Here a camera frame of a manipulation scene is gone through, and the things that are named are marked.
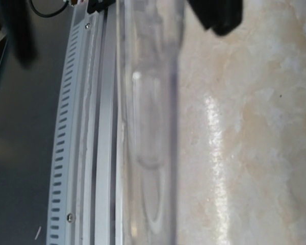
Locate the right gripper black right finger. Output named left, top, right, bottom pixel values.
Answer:
left=188, top=0, right=243, bottom=36

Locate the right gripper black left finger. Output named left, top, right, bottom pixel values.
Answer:
left=0, top=0, right=37, bottom=68

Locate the clear magsafe phone case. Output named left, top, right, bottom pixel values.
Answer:
left=116, top=1, right=184, bottom=244

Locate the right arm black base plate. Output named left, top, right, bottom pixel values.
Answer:
left=87, top=0, right=116, bottom=14

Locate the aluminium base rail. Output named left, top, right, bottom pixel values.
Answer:
left=46, top=1, right=121, bottom=244

